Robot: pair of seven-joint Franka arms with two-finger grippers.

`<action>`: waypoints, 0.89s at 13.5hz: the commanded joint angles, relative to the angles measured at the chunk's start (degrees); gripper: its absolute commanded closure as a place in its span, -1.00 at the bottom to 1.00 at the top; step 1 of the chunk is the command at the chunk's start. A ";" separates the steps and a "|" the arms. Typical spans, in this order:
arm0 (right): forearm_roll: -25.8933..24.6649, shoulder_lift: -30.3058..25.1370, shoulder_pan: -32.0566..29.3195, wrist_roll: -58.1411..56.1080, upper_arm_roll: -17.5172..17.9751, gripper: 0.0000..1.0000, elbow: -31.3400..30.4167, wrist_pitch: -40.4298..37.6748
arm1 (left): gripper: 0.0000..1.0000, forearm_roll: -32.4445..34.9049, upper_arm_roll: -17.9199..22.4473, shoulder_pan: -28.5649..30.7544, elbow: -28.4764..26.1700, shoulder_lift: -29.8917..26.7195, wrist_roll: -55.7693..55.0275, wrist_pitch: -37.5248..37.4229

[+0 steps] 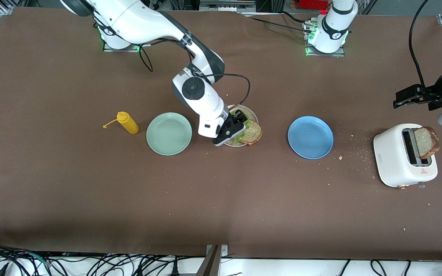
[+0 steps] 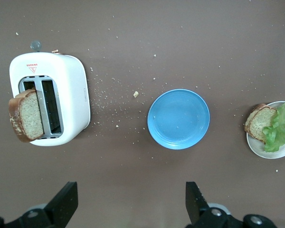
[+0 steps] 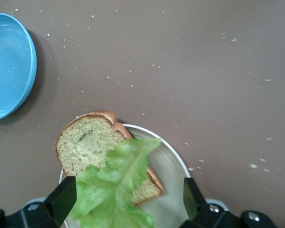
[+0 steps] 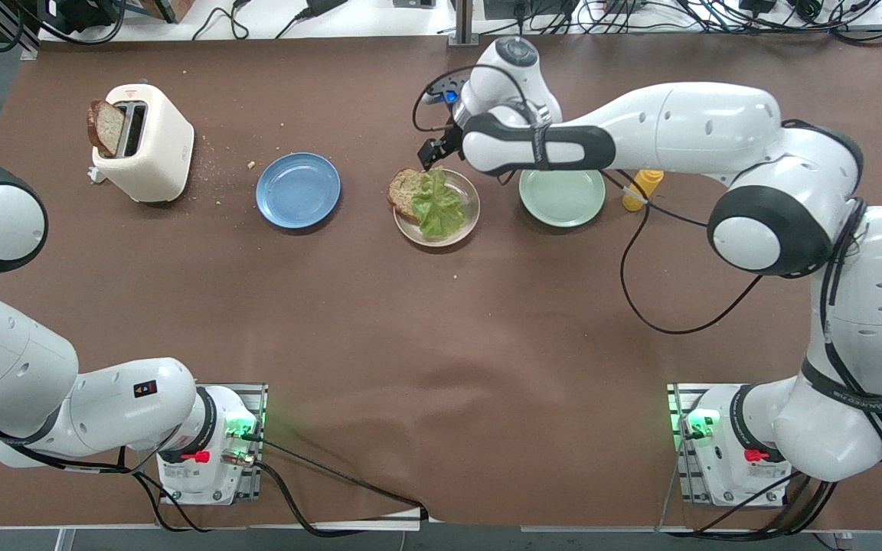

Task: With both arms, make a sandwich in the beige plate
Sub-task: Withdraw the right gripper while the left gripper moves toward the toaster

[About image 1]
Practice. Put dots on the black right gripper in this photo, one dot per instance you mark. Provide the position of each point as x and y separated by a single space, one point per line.
238 116

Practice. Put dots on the green lettuce leaf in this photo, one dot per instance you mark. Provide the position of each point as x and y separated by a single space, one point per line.
246 124

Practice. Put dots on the brown bread slice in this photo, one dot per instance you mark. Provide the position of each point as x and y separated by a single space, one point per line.
253 134
425 142

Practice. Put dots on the yellow squeeze bottle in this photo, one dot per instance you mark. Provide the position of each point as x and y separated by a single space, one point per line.
129 124

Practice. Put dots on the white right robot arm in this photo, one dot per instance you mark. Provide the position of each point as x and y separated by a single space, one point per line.
198 92

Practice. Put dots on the beige plate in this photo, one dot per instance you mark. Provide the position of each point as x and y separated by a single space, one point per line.
249 111

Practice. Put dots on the pale green plate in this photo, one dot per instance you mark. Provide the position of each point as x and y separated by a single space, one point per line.
169 134

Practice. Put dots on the blue plate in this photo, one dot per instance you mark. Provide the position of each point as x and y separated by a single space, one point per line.
310 138

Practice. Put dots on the white two-slot toaster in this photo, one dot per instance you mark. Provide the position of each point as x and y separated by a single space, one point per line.
391 161

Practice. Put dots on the brown table cover sheet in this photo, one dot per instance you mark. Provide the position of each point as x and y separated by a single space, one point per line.
221 199

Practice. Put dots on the grey metal equipment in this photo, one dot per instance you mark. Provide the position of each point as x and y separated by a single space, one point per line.
226 5

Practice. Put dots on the red box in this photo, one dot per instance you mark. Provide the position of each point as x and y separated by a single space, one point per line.
313 4

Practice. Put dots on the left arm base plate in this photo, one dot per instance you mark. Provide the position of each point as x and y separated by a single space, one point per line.
338 54

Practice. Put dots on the metal bracket plate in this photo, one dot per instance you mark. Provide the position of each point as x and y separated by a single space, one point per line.
225 250

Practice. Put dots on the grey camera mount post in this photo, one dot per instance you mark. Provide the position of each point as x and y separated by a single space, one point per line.
210 264

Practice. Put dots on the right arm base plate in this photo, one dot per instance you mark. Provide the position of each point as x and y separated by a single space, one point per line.
108 48

